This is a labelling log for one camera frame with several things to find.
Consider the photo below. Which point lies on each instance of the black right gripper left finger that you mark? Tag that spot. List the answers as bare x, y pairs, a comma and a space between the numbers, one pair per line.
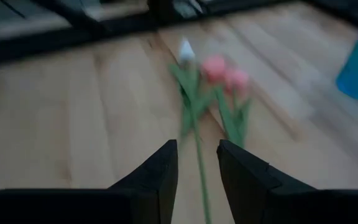
135, 205

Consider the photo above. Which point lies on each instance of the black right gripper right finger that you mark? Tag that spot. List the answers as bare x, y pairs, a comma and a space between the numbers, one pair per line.
259, 199

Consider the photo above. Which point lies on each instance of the pink artificial tulip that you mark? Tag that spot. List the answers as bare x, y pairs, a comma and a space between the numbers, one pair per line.
214, 68
238, 81

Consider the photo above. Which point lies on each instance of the white artificial tulip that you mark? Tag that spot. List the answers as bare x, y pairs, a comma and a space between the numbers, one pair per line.
186, 51

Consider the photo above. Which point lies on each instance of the black metal table frame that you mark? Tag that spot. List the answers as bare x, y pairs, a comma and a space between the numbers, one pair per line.
42, 46

